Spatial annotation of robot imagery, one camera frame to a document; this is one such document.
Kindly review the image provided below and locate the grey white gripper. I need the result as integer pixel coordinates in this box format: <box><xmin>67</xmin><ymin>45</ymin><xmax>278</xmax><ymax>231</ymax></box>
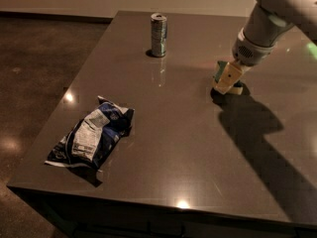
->
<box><xmin>213</xmin><ymin>27</ymin><xmax>275</xmax><ymax>95</ymax></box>

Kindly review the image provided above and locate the silver redbull can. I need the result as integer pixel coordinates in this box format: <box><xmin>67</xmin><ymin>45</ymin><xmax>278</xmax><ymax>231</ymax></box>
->
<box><xmin>151</xmin><ymin>13</ymin><xmax>167</xmax><ymax>58</ymax></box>

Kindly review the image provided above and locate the blue white chip bag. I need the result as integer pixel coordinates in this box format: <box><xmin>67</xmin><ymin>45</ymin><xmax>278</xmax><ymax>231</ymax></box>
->
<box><xmin>45</xmin><ymin>96</ymin><xmax>135</xmax><ymax>170</ymax></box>

